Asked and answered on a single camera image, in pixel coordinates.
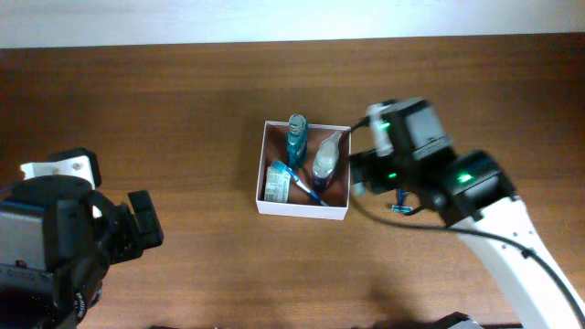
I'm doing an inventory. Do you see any white open cardboard box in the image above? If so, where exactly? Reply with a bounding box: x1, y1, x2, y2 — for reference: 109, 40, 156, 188
255, 121, 352, 220

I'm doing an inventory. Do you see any teal mouthwash bottle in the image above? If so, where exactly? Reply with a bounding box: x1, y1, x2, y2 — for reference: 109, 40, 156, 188
287, 114, 308, 170

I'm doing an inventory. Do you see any purple soap pump bottle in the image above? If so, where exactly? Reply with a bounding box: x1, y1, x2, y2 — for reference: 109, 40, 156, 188
312, 132, 342, 193

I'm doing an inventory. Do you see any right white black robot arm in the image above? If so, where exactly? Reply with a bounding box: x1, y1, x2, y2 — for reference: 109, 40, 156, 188
349, 98, 584, 328

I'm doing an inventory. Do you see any blue white toothbrush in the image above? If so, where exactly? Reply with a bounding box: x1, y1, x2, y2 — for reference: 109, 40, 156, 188
271, 161, 327, 207

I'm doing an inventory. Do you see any blue disposable razor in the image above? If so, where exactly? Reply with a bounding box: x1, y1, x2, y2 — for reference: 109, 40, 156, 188
390, 188, 413, 214

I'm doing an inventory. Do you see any green white soap box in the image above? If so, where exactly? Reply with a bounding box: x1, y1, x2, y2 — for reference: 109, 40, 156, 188
264, 166, 291, 203

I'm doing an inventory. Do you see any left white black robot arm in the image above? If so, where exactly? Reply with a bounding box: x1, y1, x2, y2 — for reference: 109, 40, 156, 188
1, 175, 164, 328

